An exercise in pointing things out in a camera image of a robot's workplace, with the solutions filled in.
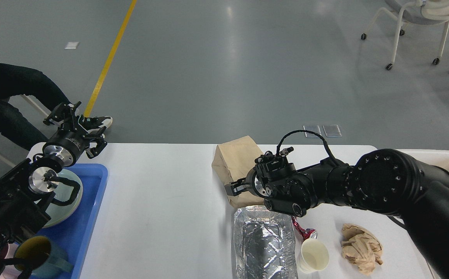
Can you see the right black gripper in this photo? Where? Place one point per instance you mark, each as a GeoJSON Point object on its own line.
{"type": "Point", "coordinates": [251, 183]}

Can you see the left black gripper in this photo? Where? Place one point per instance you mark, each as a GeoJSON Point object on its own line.
{"type": "Point", "coordinates": [71, 139]}

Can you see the brown paper bag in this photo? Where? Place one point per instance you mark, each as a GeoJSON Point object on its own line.
{"type": "Point", "coordinates": [232, 161]}

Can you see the brown paper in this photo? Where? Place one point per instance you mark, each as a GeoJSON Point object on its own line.
{"type": "Point", "coordinates": [361, 248]}

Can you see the dark teal mug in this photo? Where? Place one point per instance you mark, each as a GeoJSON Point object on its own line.
{"type": "Point", "coordinates": [45, 258]}

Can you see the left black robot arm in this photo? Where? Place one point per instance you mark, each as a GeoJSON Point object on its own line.
{"type": "Point", "coordinates": [27, 190]}

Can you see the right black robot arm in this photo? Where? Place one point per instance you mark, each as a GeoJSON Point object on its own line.
{"type": "Point", "coordinates": [385, 181]}

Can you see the aluminium foil container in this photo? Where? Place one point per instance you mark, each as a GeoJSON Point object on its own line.
{"type": "Point", "coordinates": [264, 244]}

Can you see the crushed red can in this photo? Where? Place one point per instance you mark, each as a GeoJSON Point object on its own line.
{"type": "Point", "coordinates": [304, 233]}

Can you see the person in dark clothes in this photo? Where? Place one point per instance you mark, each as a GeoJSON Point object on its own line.
{"type": "Point", "coordinates": [18, 80]}

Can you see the floor outlet plate left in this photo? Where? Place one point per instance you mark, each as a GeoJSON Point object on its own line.
{"type": "Point", "coordinates": [314, 131]}

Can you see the floor outlet plate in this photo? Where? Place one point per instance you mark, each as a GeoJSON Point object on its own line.
{"type": "Point", "coordinates": [332, 131]}
{"type": "Point", "coordinates": [314, 131]}

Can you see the lower white paper cup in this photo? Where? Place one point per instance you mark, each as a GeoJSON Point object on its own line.
{"type": "Point", "coordinates": [313, 256]}

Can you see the blue plastic tray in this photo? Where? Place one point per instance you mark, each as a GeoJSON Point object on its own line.
{"type": "Point", "coordinates": [73, 234]}

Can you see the floor outlet plate right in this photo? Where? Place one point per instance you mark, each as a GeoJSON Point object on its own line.
{"type": "Point", "coordinates": [332, 131]}

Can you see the pink mug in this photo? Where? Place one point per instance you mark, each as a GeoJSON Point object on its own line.
{"type": "Point", "coordinates": [9, 252]}

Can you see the white office chair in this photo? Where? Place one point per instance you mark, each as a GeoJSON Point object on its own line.
{"type": "Point", "coordinates": [415, 12]}

